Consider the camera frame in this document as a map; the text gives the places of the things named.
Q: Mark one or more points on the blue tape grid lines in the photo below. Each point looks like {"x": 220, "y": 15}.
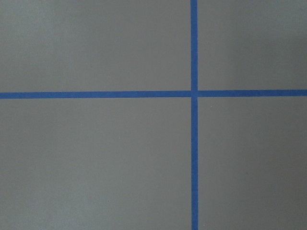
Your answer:
{"x": 193, "y": 94}

